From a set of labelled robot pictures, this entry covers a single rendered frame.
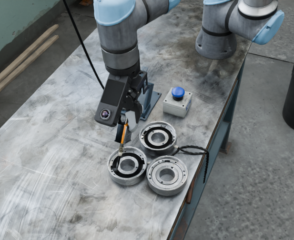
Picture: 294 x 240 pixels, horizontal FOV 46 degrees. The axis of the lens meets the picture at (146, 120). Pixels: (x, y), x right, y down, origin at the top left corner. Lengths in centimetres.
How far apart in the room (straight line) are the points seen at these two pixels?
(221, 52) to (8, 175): 80
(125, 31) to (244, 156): 146
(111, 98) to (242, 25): 57
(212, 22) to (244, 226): 100
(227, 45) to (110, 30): 69
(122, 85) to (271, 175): 137
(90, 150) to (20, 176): 20
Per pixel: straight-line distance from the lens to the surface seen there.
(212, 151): 169
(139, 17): 67
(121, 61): 69
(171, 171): 92
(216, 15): 120
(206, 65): 125
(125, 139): 85
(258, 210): 184
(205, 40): 127
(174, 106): 104
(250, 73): 251
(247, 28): 114
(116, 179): 90
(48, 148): 104
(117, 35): 66
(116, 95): 72
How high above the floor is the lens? 158
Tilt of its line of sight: 48 degrees down
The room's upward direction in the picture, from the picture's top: 3 degrees counter-clockwise
